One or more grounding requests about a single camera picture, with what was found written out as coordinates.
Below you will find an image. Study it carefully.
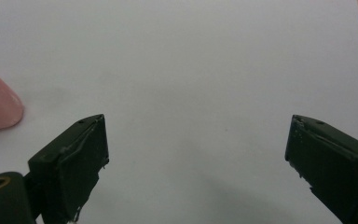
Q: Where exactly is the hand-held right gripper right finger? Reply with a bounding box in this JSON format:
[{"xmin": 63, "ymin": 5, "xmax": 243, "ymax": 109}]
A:
[{"xmin": 284, "ymin": 114, "xmax": 358, "ymax": 224}]

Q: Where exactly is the white paper sheet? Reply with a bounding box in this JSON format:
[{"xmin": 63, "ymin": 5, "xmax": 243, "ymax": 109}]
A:
[{"xmin": 0, "ymin": 0, "xmax": 358, "ymax": 224}]

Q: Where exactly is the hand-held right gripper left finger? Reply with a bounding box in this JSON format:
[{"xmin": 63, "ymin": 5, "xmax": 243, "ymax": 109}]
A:
[{"xmin": 23, "ymin": 113, "xmax": 110, "ymax": 224}]

